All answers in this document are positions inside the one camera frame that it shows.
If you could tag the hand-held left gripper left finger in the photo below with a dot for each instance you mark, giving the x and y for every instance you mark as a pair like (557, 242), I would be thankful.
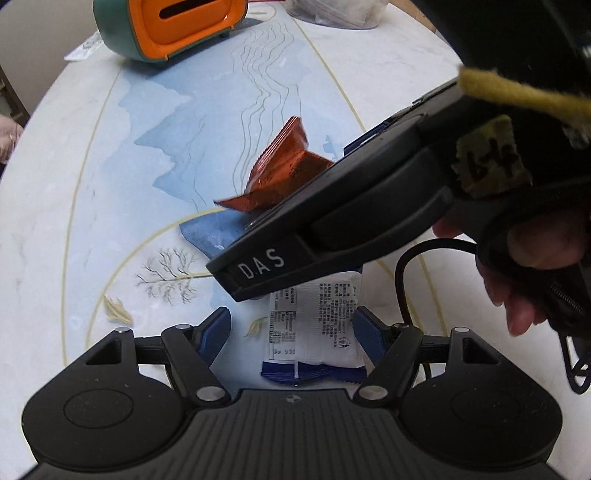
(217, 330)

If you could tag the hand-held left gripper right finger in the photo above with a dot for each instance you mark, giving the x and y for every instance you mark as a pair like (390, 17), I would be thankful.
(369, 332)

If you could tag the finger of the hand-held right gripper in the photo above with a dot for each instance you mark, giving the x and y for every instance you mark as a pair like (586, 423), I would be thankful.
(362, 142)
(251, 225)

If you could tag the white and blue snack packet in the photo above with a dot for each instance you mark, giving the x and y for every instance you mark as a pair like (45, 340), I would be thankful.
(314, 323)

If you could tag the dark red snack bag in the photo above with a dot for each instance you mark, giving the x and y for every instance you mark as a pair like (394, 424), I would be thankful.
(281, 161)

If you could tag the person's right hand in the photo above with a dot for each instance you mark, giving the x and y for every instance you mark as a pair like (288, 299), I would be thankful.
(540, 244)

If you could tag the clear plastic bag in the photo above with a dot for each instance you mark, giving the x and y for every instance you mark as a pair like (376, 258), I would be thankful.
(337, 11)

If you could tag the orange and green tissue box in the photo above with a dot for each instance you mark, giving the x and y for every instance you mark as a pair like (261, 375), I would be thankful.
(175, 27)

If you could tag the white paper sheet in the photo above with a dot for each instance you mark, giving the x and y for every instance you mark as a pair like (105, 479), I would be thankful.
(85, 46)

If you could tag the pink padded jacket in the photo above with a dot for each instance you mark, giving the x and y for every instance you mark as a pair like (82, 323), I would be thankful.
(8, 138)

